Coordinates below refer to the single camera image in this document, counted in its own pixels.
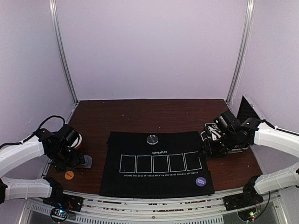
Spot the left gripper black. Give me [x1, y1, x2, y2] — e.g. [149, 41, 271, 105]
[50, 146, 85, 173]

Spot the blue small blind button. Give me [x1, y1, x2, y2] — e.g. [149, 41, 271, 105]
[196, 177, 207, 187]

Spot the white red bowl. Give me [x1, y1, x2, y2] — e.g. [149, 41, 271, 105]
[73, 134, 83, 149]

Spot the left aluminium frame post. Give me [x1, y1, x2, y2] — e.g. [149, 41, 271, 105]
[49, 0, 78, 104]

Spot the black poker cloth mat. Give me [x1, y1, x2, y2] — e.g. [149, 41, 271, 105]
[99, 131, 215, 199]

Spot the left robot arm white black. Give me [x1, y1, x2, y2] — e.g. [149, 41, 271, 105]
[0, 124, 85, 211]

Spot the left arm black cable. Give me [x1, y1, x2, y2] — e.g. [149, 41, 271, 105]
[0, 115, 66, 150]

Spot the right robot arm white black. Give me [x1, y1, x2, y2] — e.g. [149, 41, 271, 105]
[199, 110, 299, 210]

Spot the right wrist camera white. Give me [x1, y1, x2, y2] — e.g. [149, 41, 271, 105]
[206, 126, 222, 141]

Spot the orange big blind button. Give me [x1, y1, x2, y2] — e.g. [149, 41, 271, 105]
[64, 170, 74, 180]

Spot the clear round dealer button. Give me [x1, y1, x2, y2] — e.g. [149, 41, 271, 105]
[146, 134, 158, 145]

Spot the grey playing card deck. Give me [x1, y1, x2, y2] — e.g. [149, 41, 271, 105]
[80, 155, 92, 168]

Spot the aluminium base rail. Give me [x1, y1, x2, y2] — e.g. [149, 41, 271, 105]
[18, 182, 288, 224]

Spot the right aluminium frame post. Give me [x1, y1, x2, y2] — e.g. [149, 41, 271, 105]
[226, 0, 255, 106]

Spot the aluminium poker chip case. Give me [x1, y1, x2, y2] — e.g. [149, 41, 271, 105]
[199, 95, 264, 156]

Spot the aluminium frame post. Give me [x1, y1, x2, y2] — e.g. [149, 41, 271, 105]
[226, 0, 255, 106]
[49, 0, 78, 104]

